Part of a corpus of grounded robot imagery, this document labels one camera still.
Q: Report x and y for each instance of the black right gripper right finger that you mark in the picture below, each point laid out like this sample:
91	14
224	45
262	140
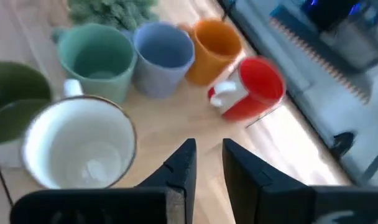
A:
285	208

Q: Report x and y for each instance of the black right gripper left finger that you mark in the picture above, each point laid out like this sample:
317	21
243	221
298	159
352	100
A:
114	208

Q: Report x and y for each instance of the olive interior white mug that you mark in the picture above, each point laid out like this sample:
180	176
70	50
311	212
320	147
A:
80	143

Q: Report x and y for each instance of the olive green mug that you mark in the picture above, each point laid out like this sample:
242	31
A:
15	102

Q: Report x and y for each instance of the teal green mug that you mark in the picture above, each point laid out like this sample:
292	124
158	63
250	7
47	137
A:
97	59

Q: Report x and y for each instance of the lavender blue mug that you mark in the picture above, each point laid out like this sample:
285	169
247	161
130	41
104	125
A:
162	59

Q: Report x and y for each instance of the orange mug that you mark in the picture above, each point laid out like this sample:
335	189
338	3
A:
215	49

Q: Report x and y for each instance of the hazard striped black platform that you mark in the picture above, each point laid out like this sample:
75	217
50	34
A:
319	60

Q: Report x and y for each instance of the green succulent in grey pot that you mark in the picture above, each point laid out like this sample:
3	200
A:
111	12

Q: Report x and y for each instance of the black frame hook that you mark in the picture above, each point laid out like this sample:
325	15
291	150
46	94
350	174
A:
342	144

